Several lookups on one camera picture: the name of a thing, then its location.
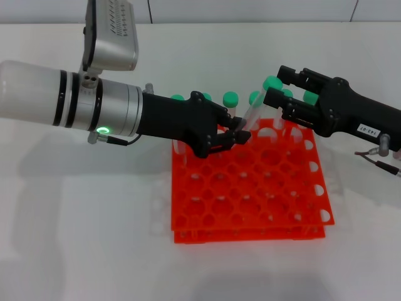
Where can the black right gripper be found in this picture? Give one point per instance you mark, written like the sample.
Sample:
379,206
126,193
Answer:
344,113

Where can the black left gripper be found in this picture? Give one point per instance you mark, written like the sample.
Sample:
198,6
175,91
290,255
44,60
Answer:
175,122

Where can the clear test tube green cap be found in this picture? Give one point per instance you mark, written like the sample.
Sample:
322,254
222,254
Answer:
178,97
310,97
287,93
230,99
180,150
253,97
272,83
207,96

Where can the orange plastic test tube rack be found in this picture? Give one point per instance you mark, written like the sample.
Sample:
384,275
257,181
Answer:
250,194

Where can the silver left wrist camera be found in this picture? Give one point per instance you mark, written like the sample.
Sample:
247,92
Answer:
112,37

